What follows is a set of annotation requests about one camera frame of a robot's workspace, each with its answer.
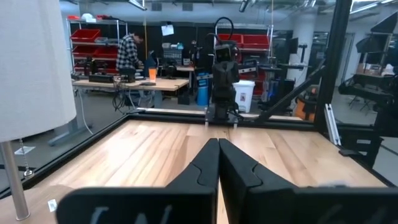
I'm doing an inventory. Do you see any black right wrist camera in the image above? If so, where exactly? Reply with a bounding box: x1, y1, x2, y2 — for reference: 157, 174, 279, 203
214, 43, 233, 63

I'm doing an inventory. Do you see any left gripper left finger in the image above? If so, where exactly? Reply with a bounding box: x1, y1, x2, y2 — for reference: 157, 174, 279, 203
55, 138, 221, 224

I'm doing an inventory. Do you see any silver aluminium bracket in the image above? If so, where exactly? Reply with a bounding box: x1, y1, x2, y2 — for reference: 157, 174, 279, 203
324, 103, 342, 146

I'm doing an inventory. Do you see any grey desk foot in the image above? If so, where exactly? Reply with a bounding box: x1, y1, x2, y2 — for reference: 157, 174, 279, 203
48, 90, 94, 147

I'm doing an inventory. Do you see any metal storage shelf rack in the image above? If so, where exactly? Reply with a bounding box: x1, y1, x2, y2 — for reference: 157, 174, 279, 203
67, 18, 128, 75

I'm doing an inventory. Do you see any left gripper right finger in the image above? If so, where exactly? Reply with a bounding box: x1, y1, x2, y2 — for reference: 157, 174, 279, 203
220, 138, 398, 224

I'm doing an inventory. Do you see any white floor cable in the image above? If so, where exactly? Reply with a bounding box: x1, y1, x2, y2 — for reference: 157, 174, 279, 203
76, 90, 94, 135

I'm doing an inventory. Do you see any light wooden desk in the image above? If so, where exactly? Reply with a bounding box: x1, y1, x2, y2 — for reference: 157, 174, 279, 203
72, 77, 190, 93

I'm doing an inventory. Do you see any white paper sheet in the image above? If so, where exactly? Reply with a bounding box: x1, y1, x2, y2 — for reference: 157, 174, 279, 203
14, 145, 37, 156

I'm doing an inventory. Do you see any white trash bin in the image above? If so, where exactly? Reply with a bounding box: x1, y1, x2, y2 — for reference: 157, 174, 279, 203
233, 80, 256, 113

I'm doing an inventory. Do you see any red storage bin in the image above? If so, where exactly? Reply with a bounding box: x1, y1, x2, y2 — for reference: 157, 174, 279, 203
217, 33, 271, 50
70, 29, 101, 43

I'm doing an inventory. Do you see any blue barrel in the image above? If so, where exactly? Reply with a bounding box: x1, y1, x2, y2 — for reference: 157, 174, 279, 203
196, 85, 210, 106

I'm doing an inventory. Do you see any person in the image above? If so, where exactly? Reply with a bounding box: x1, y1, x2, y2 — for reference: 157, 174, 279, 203
115, 30, 144, 75

